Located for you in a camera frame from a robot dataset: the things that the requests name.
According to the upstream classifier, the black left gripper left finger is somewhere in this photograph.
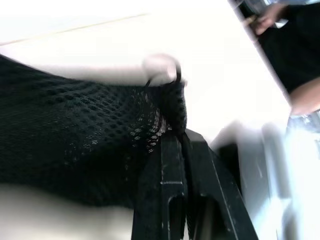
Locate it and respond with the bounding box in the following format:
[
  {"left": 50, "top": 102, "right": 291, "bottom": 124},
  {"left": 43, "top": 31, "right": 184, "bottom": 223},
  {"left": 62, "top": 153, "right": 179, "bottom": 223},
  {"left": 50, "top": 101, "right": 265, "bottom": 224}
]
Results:
[{"left": 131, "top": 135, "right": 188, "bottom": 240}]

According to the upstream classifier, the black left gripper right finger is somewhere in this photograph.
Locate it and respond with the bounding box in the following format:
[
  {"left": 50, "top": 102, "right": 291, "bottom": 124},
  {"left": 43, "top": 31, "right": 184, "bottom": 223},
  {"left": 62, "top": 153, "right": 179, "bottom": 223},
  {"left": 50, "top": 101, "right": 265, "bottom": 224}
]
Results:
[{"left": 184, "top": 129, "right": 260, "bottom": 240}]

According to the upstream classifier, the black mesh drawstring pouch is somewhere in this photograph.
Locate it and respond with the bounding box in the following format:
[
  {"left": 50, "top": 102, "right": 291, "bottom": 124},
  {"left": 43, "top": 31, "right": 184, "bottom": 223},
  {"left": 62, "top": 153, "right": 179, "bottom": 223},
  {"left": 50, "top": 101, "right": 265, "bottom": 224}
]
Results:
[{"left": 0, "top": 53, "right": 189, "bottom": 211}]

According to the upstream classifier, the bystander bare hand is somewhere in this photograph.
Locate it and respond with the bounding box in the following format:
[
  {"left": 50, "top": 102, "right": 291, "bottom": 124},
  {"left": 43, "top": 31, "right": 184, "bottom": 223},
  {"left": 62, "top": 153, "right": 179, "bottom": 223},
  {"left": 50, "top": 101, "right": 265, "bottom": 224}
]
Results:
[{"left": 254, "top": 3, "right": 285, "bottom": 35}]

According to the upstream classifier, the bystander black shirt torso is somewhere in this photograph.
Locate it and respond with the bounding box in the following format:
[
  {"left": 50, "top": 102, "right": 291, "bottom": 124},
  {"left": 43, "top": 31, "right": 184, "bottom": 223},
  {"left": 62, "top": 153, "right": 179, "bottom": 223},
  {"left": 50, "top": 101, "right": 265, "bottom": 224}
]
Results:
[{"left": 237, "top": 0, "right": 320, "bottom": 95}]

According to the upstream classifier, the black drawstring cord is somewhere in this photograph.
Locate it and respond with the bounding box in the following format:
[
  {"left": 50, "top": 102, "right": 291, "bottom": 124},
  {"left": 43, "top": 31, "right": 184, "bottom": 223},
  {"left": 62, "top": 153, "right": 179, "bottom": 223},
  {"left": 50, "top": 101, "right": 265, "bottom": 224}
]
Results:
[{"left": 144, "top": 63, "right": 184, "bottom": 89}]

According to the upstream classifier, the white round cord stopper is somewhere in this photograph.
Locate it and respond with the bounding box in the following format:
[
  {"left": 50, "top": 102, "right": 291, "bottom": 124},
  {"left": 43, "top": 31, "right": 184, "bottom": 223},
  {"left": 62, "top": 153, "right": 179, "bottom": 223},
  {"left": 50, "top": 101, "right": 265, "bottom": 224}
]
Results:
[{"left": 141, "top": 53, "right": 181, "bottom": 85}]

